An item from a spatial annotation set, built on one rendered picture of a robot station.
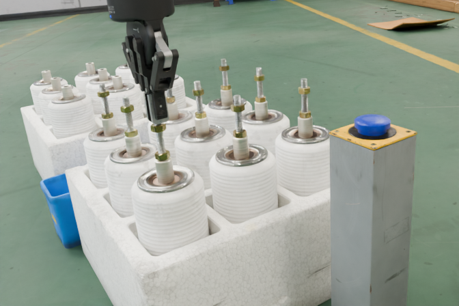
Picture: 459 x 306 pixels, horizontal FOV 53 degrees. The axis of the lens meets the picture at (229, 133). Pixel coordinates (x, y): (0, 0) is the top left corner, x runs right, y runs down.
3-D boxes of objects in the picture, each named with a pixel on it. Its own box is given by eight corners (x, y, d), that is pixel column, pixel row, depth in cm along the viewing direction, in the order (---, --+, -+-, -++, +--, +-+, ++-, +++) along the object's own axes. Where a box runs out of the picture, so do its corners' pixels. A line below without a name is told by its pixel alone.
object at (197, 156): (214, 210, 89) (205, 121, 83) (251, 227, 82) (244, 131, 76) (175, 232, 83) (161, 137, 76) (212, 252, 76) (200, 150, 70)
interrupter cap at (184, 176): (141, 201, 57) (141, 195, 57) (134, 176, 64) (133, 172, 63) (201, 187, 59) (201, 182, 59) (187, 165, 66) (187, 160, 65)
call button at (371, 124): (371, 127, 57) (371, 110, 56) (397, 135, 53) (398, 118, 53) (346, 135, 55) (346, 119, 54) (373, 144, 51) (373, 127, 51)
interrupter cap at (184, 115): (150, 128, 82) (149, 124, 82) (154, 115, 89) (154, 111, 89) (192, 124, 82) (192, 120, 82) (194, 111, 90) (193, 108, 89)
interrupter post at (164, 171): (159, 187, 60) (155, 164, 59) (156, 179, 62) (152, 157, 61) (177, 183, 60) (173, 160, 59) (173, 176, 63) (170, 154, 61)
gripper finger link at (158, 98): (147, 78, 56) (154, 118, 57) (156, 82, 53) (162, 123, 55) (158, 76, 56) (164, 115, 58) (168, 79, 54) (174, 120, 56)
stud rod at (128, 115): (130, 147, 70) (121, 98, 67) (130, 144, 71) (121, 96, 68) (136, 145, 70) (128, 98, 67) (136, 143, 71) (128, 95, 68)
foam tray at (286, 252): (247, 192, 110) (242, 119, 104) (375, 274, 78) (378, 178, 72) (82, 252, 92) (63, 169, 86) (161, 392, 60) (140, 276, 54)
